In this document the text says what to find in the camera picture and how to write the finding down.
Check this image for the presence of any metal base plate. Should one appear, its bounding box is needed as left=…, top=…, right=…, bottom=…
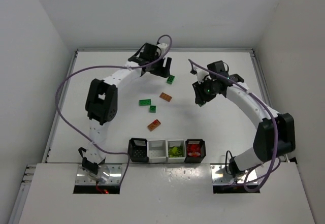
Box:
left=210, top=164, right=248, bottom=186
left=75, top=164, right=122, bottom=186

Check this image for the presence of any long green lego brick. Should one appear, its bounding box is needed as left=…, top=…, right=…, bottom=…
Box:
left=139, top=99, right=151, bottom=106

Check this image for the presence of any lime curved lego brick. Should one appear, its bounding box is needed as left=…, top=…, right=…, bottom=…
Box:
left=169, top=147, right=183, bottom=157

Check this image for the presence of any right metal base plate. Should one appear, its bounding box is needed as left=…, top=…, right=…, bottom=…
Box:
left=210, top=164, right=248, bottom=186

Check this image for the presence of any tan lego plate upper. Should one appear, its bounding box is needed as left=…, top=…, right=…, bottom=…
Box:
left=159, top=92, right=172, bottom=102

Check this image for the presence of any far left black bin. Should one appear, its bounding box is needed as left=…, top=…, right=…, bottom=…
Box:
left=127, top=138, right=149, bottom=163

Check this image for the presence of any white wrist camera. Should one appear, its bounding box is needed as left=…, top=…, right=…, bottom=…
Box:
left=156, top=43, right=169, bottom=57
left=190, top=66, right=209, bottom=84

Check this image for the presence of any tan lego plate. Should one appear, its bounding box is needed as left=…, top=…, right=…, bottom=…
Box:
left=159, top=92, right=172, bottom=102
left=147, top=119, right=161, bottom=131

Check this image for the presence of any dark green square lego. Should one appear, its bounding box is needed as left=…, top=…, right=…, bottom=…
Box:
left=149, top=105, right=156, bottom=113

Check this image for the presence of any far right black bin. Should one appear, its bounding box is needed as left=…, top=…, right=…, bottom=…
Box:
left=184, top=139, right=206, bottom=164

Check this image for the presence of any right white bin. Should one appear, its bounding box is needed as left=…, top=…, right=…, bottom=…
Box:
left=166, top=140, right=186, bottom=163

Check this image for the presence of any white bin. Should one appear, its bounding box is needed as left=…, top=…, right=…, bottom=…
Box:
left=147, top=139, right=167, bottom=164
left=166, top=140, right=186, bottom=163

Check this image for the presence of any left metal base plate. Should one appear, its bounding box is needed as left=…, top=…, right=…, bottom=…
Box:
left=75, top=164, right=122, bottom=186

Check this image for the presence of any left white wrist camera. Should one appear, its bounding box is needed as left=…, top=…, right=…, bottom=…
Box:
left=156, top=43, right=169, bottom=57

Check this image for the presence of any left white bin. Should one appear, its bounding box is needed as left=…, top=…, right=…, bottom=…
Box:
left=147, top=139, right=167, bottom=164

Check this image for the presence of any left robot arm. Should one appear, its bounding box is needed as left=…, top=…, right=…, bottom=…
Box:
left=79, top=43, right=172, bottom=175

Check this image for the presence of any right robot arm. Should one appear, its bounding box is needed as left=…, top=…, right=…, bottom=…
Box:
left=190, top=60, right=296, bottom=177

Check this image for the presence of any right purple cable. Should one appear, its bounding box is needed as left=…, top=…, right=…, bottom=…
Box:
left=188, top=58, right=282, bottom=193

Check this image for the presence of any black bin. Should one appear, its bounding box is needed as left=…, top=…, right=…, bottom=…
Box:
left=127, top=138, right=149, bottom=163
left=184, top=139, right=206, bottom=164

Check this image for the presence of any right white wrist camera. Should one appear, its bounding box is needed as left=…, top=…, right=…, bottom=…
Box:
left=190, top=66, right=209, bottom=84

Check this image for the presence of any tan lego plate lower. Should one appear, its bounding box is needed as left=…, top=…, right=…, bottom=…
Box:
left=147, top=119, right=161, bottom=131

